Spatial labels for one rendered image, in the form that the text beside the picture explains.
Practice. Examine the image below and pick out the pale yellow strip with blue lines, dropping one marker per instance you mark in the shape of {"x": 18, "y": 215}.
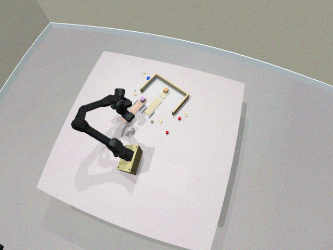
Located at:
{"x": 149, "y": 110}

